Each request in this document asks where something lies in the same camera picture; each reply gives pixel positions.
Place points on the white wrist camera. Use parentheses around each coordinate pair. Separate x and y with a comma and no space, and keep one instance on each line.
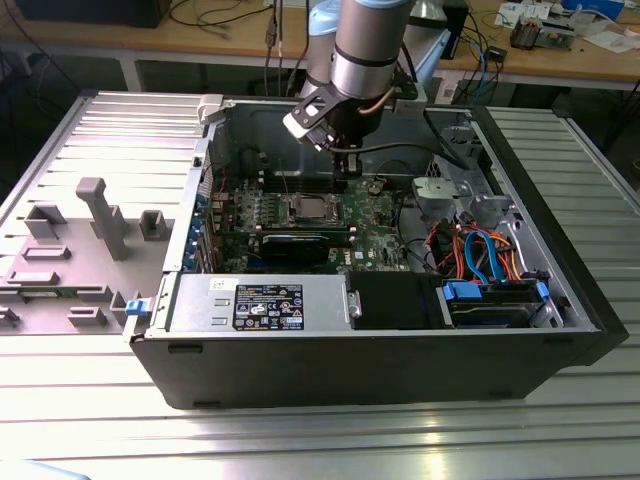
(297,127)

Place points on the grey parts rack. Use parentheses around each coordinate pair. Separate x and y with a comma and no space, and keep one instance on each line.
(90,260)

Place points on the CPU socket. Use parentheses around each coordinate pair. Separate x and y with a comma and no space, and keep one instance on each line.
(289,212)

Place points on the small black box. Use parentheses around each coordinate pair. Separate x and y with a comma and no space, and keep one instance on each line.
(459,25)

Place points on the blue case latch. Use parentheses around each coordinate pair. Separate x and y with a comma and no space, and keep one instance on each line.
(137,307)

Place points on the small black adapter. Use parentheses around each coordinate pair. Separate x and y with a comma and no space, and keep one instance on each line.
(497,53)

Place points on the black graphics card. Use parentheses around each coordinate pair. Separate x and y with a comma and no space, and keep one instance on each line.
(295,247)

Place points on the silver coin battery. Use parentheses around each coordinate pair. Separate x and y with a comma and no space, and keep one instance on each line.
(375,189)

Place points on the wooden workbench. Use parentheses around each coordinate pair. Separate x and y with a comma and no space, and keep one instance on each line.
(150,40)

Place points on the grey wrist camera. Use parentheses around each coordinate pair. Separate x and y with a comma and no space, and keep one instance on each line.
(412,100)

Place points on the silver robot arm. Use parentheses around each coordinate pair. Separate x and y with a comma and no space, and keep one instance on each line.
(365,55)

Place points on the black PC case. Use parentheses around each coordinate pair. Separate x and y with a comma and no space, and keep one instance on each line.
(350,370)

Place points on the hard disk in blue carrier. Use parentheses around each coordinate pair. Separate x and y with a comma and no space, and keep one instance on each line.
(490,312)

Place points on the silver CPU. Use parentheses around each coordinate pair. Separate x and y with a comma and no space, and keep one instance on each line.
(311,207)

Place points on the large black box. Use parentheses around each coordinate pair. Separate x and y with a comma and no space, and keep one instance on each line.
(90,12)

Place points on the green motherboard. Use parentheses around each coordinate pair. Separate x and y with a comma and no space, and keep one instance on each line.
(380,235)

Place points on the metal locking lever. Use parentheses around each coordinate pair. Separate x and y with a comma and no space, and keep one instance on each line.
(285,178)

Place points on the grey power supply unit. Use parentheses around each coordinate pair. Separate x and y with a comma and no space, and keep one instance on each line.
(200,300)

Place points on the beige case latch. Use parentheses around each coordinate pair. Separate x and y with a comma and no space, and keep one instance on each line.
(210,107)

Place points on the green RAM stick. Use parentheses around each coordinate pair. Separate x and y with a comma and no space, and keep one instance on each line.
(280,231)

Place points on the silver metal disk bay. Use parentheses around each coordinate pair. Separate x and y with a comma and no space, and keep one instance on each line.
(440,192)

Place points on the metal heat sink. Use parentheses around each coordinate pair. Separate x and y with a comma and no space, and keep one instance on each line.
(524,34)

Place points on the white paper sheets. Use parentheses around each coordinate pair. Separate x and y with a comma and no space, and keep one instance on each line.
(612,41)

